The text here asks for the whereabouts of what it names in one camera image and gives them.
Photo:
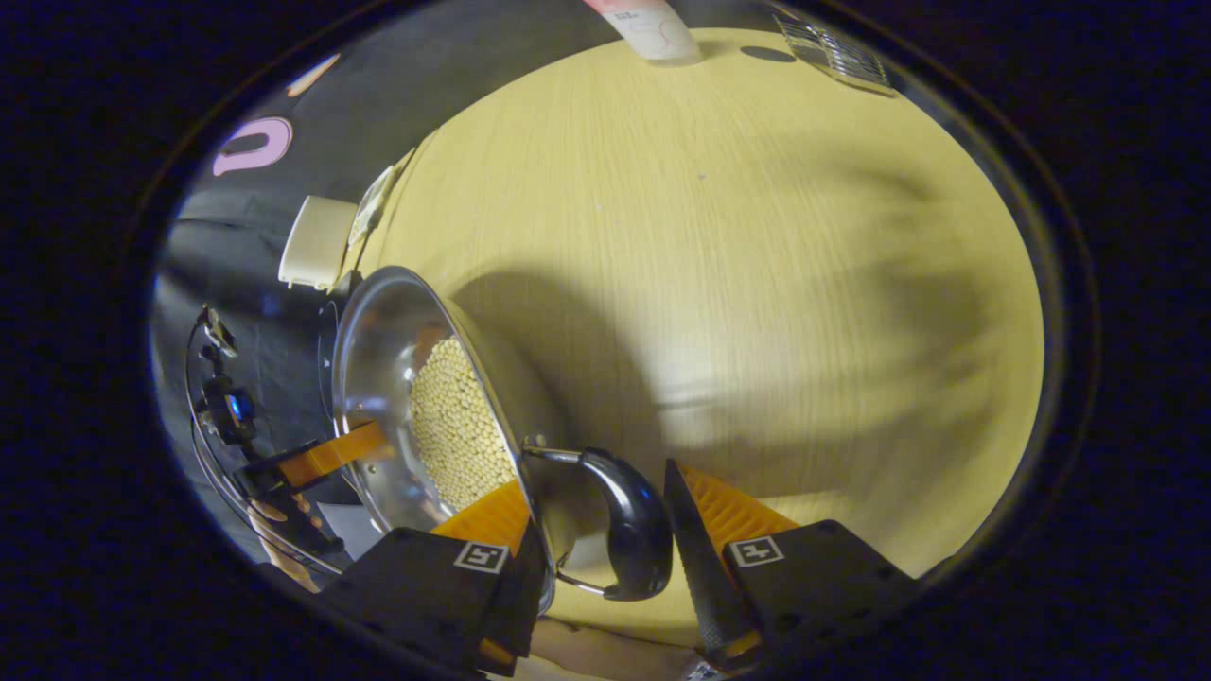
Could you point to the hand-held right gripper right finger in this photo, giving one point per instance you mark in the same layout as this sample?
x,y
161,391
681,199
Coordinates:
x,y
700,567

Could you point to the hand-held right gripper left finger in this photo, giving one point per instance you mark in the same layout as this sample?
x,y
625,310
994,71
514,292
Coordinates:
x,y
416,586

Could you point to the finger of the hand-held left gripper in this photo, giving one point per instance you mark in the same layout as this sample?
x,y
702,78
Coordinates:
x,y
331,454

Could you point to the pile of yellow beans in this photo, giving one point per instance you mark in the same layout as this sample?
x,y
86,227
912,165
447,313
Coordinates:
x,y
459,426

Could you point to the white toaster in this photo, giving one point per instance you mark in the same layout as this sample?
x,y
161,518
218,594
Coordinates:
x,y
317,241

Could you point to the white divided plate of beans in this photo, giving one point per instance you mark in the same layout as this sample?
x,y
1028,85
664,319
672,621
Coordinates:
x,y
372,203

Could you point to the clear glass cup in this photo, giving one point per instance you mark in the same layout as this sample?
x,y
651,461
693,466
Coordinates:
x,y
842,57

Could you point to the clear bottle with pink label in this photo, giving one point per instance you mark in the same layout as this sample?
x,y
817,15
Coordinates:
x,y
653,28

